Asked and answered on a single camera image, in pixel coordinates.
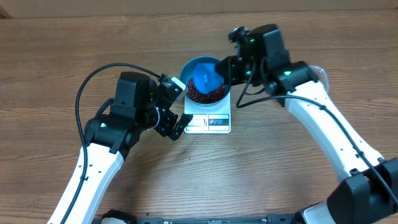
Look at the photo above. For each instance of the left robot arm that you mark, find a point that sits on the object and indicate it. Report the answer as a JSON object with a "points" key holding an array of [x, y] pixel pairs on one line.
{"points": [[140, 103]]}

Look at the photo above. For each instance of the white digital kitchen scale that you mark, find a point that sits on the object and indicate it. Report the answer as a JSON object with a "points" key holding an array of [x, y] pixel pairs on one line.
{"points": [[212, 118]]}

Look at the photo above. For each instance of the blue plastic measuring scoop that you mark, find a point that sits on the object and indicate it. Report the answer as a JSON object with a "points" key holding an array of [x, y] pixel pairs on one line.
{"points": [[205, 78]]}

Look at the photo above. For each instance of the clear plastic food container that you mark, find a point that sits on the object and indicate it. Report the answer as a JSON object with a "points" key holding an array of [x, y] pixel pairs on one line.
{"points": [[322, 76]]}

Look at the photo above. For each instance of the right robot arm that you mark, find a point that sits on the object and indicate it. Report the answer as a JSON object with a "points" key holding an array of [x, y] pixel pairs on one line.
{"points": [[367, 189]]}

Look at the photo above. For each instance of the red beans in bowl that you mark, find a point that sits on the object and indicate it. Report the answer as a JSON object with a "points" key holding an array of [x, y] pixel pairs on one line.
{"points": [[208, 98]]}

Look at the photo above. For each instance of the teal blue bowl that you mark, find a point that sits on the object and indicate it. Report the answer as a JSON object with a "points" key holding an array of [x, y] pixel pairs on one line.
{"points": [[187, 71]]}

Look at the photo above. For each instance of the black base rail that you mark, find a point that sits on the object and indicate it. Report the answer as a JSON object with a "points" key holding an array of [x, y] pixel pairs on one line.
{"points": [[117, 216]]}

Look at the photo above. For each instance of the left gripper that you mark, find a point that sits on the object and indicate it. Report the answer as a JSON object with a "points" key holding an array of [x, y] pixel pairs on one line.
{"points": [[170, 119]]}

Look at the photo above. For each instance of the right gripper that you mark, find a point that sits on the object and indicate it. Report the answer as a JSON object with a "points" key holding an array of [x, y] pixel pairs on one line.
{"points": [[234, 78]]}

